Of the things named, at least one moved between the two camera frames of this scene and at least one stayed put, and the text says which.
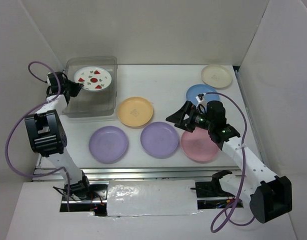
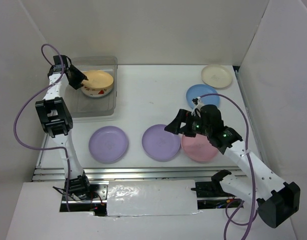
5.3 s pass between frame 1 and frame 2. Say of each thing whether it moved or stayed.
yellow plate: moved
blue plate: stayed
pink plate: stayed
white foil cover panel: stayed
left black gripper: moved
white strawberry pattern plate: moved
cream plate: stayed
